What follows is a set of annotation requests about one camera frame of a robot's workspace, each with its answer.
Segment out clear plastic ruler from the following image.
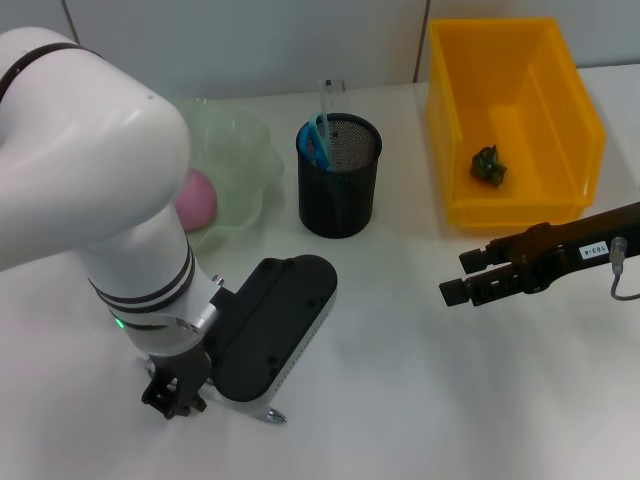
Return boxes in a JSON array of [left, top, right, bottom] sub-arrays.
[[318, 77, 351, 174]]

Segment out pale green glass fruit plate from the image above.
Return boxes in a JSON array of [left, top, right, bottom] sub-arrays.
[[174, 97, 286, 254]]

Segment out blue scissors with sheath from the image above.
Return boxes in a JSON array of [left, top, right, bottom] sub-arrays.
[[298, 113, 352, 217]]

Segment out pink peach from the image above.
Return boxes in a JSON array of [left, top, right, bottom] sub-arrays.
[[174, 168, 220, 232]]

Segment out black mesh pen cup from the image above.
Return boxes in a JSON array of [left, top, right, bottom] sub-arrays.
[[296, 113, 384, 240]]

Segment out right gripper cable with plug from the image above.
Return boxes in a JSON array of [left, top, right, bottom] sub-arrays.
[[608, 236, 640, 301]]

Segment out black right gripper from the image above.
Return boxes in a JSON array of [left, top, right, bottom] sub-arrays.
[[438, 202, 640, 309]]

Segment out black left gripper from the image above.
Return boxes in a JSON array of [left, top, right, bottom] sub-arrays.
[[141, 349, 215, 420]]

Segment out green plastic wrapper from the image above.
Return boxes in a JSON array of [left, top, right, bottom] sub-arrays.
[[471, 143, 509, 187]]

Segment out silver black wrist camera box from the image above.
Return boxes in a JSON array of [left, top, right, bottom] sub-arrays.
[[208, 253, 340, 410]]

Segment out yellow plastic bin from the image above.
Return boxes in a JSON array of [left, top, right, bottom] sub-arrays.
[[425, 17, 607, 236]]

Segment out grey silver ballpoint pen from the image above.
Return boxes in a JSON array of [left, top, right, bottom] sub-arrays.
[[252, 403, 290, 426]]

